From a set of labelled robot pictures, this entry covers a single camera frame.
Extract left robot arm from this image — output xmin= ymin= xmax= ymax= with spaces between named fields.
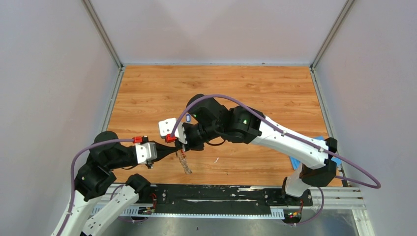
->
xmin=52 ymin=131 xmax=185 ymax=236

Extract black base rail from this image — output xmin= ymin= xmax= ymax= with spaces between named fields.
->
xmin=134 ymin=184 xmax=313 ymax=219

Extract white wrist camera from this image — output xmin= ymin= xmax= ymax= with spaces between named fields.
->
xmin=158 ymin=118 xmax=187 ymax=144
xmin=133 ymin=136 xmax=157 ymax=165

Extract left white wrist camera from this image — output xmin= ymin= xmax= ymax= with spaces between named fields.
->
xmin=133 ymin=136 xmax=157 ymax=165

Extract blue cloth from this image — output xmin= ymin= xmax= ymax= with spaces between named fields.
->
xmin=290 ymin=136 xmax=343 ymax=171

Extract red handled metal key holder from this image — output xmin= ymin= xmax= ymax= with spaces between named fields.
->
xmin=176 ymin=149 xmax=192 ymax=175

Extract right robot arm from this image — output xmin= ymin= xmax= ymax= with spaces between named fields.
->
xmin=171 ymin=94 xmax=337 ymax=206

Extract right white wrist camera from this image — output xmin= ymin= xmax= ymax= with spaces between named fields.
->
xmin=158 ymin=118 xmax=187 ymax=144

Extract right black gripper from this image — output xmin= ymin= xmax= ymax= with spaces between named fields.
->
xmin=174 ymin=122 xmax=220 ymax=151

